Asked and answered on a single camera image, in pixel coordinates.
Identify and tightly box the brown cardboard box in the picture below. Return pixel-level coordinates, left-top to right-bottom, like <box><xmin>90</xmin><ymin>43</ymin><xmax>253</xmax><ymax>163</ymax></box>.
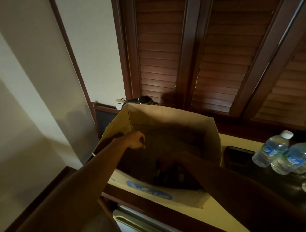
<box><xmin>92</xmin><ymin>103</ymin><xmax>222</xmax><ymax>209</ymax></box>

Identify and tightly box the white mini fridge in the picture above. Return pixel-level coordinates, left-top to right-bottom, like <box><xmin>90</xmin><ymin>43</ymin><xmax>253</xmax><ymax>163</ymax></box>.
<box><xmin>112</xmin><ymin>204</ymin><xmax>183</xmax><ymax>232</ymax></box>

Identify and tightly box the person's right forearm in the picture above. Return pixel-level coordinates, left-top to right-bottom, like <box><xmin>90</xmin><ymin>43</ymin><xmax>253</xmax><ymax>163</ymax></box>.
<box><xmin>184</xmin><ymin>155</ymin><xmax>306</xmax><ymax>232</ymax></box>

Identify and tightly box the person's right hand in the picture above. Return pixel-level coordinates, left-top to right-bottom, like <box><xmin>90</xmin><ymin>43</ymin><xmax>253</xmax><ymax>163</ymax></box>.
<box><xmin>153</xmin><ymin>153</ymin><xmax>193</xmax><ymax>190</ymax></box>

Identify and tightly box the dark wooden cabinet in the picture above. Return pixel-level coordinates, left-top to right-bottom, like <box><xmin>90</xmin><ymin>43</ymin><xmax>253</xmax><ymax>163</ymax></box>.
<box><xmin>98</xmin><ymin>184</ymin><xmax>226</xmax><ymax>232</ymax></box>

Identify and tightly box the person's left forearm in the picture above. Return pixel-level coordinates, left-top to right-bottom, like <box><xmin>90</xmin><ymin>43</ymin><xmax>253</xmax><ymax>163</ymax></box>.
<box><xmin>16</xmin><ymin>137</ymin><xmax>127</xmax><ymax>232</ymax></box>

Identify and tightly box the dark wooden louvred shutter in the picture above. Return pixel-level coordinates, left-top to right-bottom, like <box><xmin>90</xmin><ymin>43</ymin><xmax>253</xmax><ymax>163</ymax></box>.
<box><xmin>254</xmin><ymin>29</ymin><xmax>306</xmax><ymax>127</ymax></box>
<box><xmin>191</xmin><ymin>0</ymin><xmax>281</xmax><ymax>114</ymax></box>
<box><xmin>134</xmin><ymin>0</ymin><xmax>186</xmax><ymax>106</ymax></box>

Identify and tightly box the person's left hand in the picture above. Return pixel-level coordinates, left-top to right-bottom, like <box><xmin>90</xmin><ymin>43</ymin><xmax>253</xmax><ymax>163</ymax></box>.
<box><xmin>119</xmin><ymin>131</ymin><xmax>146</xmax><ymax>150</ymax></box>

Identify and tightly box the black tray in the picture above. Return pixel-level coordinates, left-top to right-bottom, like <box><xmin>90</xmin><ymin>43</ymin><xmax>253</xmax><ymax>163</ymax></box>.
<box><xmin>223</xmin><ymin>145</ymin><xmax>306</xmax><ymax>208</ymax></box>

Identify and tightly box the black electric kettle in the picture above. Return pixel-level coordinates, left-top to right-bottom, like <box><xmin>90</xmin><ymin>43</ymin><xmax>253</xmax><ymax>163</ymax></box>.
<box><xmin>121</xmin><ymin>96</ymin><xmax>159</xmax><ymax>111</ymax></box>

